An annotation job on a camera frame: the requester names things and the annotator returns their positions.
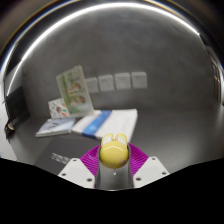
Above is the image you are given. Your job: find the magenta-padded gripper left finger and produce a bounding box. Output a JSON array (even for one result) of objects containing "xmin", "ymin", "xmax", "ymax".
[{"xmin": 58, "ymin": 144, "xmax": 102, "ymax": 190}]

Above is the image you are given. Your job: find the small colourful printed card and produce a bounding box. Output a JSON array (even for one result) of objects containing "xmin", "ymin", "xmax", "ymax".
[{"xmin": 47, "ymin": 97, "xmax": 70, "ymax": 120}]

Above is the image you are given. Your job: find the yellow computer mouse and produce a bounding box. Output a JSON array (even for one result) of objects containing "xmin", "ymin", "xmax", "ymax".
[{"xmin": 99, "ymin": 132, "xmax": 130, "ymax": 176}]

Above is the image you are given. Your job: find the white book with blue band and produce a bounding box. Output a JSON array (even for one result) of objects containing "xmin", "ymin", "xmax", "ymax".
[{"xmin": 71, "ymin": 108, "xmax": 139, "ymax": 143}]

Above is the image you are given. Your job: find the grey blue cover book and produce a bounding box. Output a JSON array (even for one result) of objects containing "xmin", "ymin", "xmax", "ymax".
[{"xmin": 35, "ymin": 117, "xmax": 76, "ymax": 138}]

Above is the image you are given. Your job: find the black mouse pad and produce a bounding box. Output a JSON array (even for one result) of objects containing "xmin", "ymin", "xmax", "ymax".
[{"xmin": 34, "ymin": 134, "xmax": 103, "ymax": 176}]

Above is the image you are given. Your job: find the white wall socket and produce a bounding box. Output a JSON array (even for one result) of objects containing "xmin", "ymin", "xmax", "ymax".
[
  {"xmin": 130, "ymin": 71, "xmax": 148, "ymax": 89},
  {"xmin": 97, "ymin": 74, "xmax": 115, "ymax": 92},
  {"xmin": 85, "ymin": 77, "xmax": 100, "ymax": 94},
  {"xmin": 114, "ymin": 72, "xmax": 132, "ymax": 90}
]

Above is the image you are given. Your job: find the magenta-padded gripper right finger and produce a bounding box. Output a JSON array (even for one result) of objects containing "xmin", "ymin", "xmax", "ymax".
[{"xmin": 127, "ymin": 142, "xmax": 170, "ymax": 189}]

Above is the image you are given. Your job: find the black monitor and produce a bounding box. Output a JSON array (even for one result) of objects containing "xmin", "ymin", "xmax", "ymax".
[{"xmin": 2, "ymin": 87, "xmax": 30, "ymax": 134}]

